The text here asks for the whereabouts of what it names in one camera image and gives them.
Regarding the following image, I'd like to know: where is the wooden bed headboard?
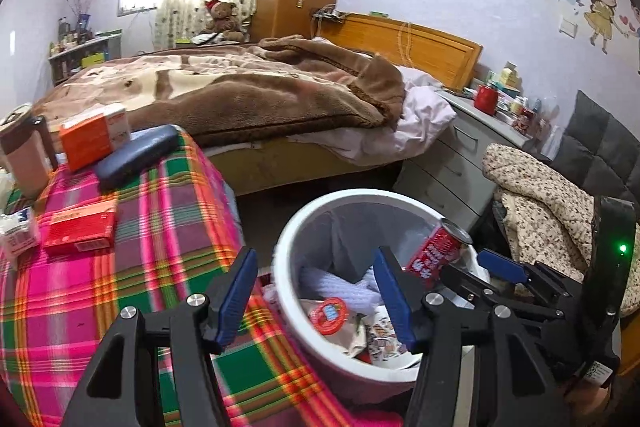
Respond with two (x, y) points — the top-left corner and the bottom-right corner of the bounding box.
(314, 14), (483, 91)

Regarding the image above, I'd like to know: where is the plaid colourful tablecloth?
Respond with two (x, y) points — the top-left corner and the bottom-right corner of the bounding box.
(1, 134), (401, 426)

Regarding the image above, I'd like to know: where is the dark grey padded chair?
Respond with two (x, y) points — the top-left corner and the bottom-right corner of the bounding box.
(551, 91), (640, 212)

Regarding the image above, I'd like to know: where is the cluttered grey desk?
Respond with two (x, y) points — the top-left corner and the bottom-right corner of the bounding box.
(49, 14), (122, 86)

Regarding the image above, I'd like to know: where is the brown pink lidded mug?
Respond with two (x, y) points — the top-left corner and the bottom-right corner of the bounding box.
(1, 103), (58, 200)

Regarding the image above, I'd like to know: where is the red flat box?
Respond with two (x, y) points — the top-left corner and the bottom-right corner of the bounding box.
(42, 199), (117, 256)

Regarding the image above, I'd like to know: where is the red mug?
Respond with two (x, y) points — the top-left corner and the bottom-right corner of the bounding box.
(474, 84), (499, 116)

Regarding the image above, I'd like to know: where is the brown fleece blanket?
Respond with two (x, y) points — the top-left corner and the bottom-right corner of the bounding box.
(34, 36), (405, 146)

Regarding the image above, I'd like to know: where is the white trash bin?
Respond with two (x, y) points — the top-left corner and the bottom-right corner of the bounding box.
(272, 188), (444, 404)

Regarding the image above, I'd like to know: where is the red drink can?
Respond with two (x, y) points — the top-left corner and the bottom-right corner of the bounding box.
(405, 218), (472, 287)

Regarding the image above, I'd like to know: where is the brown teddy bear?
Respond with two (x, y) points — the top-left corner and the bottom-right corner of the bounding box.
(198, 0), (246, 44)

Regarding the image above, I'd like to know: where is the white bed sheet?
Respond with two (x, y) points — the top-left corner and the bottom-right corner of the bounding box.
(286, 66), (459, 168)

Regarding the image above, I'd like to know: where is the red round lid wrapper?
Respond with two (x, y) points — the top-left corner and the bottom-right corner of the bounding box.
(300, 297), (367, 358)

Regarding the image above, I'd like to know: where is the patterned paper cup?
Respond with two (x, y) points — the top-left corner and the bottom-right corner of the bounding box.
(363, 306), (420, 369)

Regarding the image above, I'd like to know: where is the dark blue glasses case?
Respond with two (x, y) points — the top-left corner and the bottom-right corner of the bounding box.
(93, 124), (180, 193)

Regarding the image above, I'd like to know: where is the orange white medicine box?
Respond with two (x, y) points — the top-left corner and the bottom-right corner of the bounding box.
(58, 103), (131, 172)

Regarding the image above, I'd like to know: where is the small white yogurt pack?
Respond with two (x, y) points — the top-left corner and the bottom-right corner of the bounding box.
(1, 207), (39, 261)

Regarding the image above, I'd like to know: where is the grey bedside drawer cabinet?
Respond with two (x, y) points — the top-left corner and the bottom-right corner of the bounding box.
(394, 90), (526, 231)

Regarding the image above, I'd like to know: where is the cartoon girl wall sticker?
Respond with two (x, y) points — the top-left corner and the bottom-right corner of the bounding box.
(584, 0), (628, 54)

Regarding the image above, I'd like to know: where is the white foam fruit net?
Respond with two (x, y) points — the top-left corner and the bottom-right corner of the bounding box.
(298, 267), (382, 315)

